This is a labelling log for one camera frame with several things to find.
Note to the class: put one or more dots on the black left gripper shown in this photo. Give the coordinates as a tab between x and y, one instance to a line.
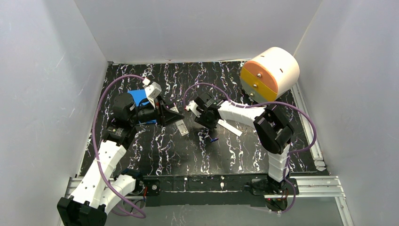
161	111

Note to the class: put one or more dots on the white remote control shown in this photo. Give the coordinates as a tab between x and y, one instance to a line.
180	123

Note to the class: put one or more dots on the white remote battery cover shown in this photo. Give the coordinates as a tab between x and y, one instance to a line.
229	127

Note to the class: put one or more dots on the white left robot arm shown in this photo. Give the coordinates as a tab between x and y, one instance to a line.
92	200

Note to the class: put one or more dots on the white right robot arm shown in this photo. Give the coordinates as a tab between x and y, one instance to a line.
271	125

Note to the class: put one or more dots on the blue flat box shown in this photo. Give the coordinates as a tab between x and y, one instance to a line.
138	96

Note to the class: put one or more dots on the white round drawer cabinet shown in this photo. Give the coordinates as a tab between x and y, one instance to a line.
269	75

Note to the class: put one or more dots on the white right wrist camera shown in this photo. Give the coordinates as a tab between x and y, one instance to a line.
192	107

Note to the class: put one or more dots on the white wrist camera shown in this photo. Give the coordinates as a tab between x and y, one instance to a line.
192	107
152	90

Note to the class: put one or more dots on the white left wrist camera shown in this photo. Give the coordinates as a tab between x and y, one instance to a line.
152	90

